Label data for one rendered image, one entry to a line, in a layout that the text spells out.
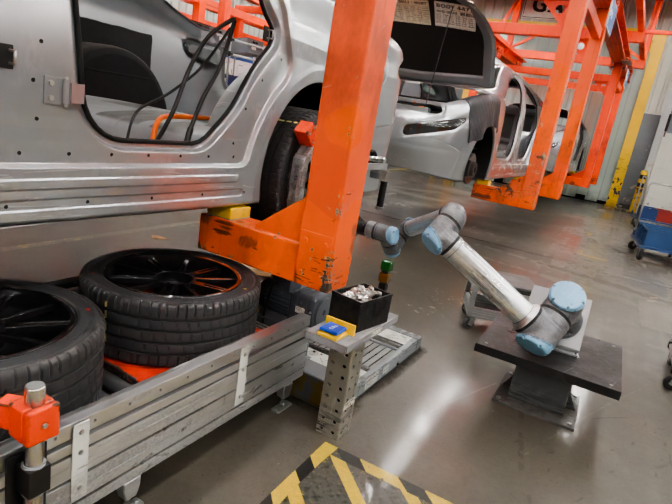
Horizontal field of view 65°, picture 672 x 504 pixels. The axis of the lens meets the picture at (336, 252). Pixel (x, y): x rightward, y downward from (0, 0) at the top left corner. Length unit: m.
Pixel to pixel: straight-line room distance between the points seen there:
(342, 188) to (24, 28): 1.05
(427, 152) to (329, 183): 3.11
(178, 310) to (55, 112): 0.69
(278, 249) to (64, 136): 0.86
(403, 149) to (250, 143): 2.87
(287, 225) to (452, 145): 3.17
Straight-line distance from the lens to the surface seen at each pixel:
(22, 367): 1.45
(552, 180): 7.87
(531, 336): 2.36
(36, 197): 1.71
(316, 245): 1.99
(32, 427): 1.28
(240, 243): 2.22
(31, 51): 1.68
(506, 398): 2.72
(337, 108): 1.93
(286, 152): 2.41
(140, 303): 1.83
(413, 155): 5.00
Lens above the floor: 1.19
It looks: 15 degrees down
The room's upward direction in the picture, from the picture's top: 10 degrees clockwise
